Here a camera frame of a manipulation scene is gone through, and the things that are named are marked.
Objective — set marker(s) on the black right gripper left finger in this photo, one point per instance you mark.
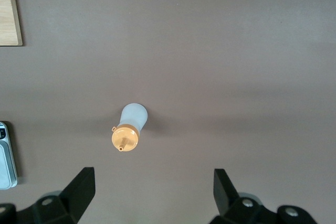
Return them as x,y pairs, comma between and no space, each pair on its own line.
68,205

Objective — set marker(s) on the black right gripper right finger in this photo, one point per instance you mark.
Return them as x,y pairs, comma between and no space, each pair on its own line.
236,208

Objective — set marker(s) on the translucent sauce bottle orange cap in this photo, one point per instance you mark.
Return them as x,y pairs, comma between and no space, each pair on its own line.
134,116

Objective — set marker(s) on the silver digital kitchen scale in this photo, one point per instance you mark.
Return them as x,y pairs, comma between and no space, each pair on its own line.
6,161

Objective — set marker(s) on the wooden cutting board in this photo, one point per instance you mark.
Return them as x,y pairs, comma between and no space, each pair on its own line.
8,11

